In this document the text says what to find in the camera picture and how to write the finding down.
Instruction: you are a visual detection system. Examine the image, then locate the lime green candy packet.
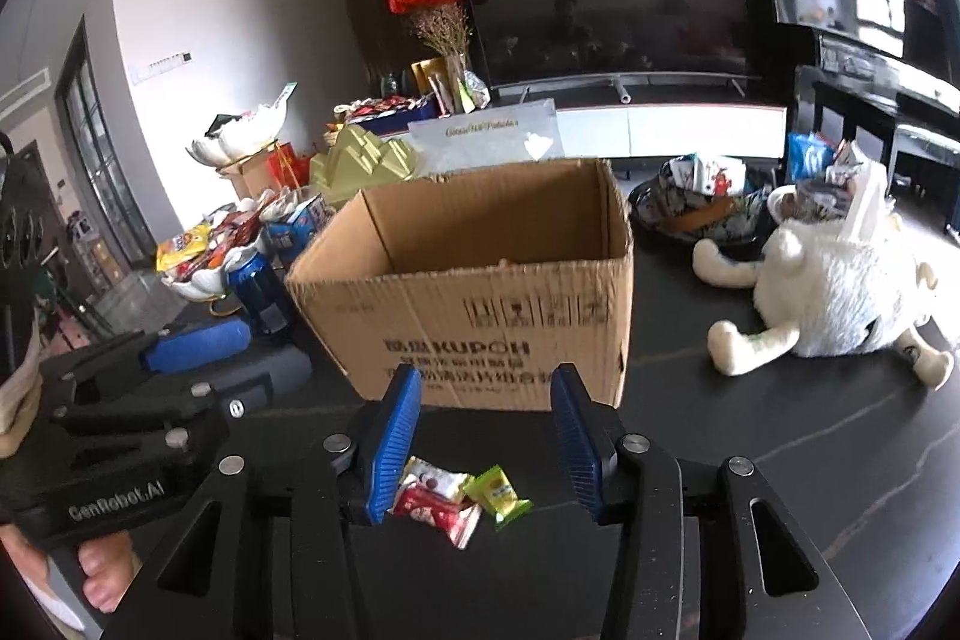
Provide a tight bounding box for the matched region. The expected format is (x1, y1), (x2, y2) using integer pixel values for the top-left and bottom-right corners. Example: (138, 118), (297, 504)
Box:
(462, 465), (534, 531)

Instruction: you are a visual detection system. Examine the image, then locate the blue drink can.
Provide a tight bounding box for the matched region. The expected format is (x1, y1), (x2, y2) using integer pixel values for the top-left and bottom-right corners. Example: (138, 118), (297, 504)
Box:
(227, 250), (298, 342)

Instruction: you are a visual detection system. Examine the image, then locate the brown cardboard box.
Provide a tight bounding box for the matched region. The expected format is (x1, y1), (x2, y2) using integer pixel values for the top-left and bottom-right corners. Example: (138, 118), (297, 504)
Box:
(285, 158), (635, 413)

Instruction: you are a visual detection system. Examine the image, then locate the large black television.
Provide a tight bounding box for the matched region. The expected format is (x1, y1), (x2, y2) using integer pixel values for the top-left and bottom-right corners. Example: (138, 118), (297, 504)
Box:
(456, 0), (760, 88)

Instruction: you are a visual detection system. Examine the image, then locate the yellow snack bag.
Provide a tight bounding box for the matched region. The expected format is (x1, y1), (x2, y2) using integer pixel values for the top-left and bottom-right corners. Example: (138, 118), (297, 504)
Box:
(155, 224), (216, 273)

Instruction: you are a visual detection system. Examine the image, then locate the person's left hand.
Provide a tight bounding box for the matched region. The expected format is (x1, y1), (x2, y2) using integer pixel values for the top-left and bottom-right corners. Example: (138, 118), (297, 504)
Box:
(0, 522), (145, 613)

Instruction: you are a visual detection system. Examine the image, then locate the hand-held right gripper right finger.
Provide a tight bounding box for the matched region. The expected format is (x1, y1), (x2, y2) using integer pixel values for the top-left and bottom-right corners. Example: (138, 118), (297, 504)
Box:
(550, 364), (871, 640)

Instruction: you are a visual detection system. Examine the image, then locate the glass vase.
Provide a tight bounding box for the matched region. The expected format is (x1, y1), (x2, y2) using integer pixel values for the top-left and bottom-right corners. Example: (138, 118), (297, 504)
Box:
(442, 53), (471, 114)

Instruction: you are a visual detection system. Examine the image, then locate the navy snack tray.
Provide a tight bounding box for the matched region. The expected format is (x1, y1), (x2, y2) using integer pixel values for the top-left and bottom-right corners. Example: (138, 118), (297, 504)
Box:
(325, 95), (437, 136)

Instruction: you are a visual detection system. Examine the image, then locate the white plush sheep toy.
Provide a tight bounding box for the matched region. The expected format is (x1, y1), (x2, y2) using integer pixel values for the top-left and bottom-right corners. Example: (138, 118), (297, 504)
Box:
(691, 160), (956, 390)

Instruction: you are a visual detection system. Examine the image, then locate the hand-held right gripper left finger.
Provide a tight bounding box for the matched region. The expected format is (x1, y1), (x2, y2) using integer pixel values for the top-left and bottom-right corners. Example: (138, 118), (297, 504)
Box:
(124, 364), (425, 640)

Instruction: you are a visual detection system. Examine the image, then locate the white petal two-tier stand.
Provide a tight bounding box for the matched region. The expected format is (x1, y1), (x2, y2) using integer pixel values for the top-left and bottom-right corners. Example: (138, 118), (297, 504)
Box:
(160, 85), (293, 316)

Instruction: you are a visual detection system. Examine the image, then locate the blue and red drink carton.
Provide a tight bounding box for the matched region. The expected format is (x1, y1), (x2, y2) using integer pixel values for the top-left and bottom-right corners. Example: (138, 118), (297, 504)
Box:
(262, 194), (335, 253)

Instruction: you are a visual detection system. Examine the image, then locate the black upright piano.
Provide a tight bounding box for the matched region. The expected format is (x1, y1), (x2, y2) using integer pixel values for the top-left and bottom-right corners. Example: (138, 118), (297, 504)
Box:
(760, 0), (960, 238)

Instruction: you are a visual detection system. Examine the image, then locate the blue snack bag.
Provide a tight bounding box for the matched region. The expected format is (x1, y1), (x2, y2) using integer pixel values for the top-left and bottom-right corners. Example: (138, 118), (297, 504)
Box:
(787, 131), (839, 178)

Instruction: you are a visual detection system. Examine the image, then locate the open cardboard carton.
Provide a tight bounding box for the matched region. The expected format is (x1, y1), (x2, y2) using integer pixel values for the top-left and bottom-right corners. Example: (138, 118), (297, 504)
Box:
(223, 149), (276, 200)

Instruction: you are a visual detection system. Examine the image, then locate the red candy packet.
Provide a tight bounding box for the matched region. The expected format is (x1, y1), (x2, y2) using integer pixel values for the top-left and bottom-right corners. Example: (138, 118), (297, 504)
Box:
(389, 486), (483, 550)

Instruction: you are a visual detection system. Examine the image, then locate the red gift box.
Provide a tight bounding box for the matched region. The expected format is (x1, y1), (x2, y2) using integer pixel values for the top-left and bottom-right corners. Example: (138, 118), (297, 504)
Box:
(269, 140), (313, 189)

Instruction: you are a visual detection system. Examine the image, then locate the piano bench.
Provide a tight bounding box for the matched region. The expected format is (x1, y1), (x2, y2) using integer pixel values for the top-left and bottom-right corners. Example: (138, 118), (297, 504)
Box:
(888, 122), (960, 200)

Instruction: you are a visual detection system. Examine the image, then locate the pink white candy packet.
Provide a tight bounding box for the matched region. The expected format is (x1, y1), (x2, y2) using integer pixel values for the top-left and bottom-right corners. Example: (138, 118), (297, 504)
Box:
(397, 457), (471, 507)

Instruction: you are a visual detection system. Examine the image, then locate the black framed glass door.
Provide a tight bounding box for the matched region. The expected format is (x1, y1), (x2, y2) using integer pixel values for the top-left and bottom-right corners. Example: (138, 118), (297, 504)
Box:
(55, 21), (160, 283)

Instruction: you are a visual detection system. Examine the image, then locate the dried flower bunch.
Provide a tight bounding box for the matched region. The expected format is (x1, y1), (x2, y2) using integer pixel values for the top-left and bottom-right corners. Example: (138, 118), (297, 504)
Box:
(410, 2), (474, 61)

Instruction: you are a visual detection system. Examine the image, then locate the white television cabinet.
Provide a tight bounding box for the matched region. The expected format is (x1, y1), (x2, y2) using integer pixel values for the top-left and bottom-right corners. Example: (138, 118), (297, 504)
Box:
(559, 101), (790, 161)

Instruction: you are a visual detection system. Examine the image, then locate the dark patterned basket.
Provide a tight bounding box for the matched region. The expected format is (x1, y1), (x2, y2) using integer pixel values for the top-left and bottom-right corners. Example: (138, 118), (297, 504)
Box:
(628, 160), (775, 249)

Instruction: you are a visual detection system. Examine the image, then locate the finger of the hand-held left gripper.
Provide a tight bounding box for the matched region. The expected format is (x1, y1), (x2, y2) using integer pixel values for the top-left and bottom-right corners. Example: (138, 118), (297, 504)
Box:
(41, 316), (254, 402)
(51, 346), (314, 432)

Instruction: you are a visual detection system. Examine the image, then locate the clear acrylic box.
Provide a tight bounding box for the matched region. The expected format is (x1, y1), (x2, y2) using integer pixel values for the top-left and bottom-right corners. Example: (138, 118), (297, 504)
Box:
(407, 98), (565, 170)

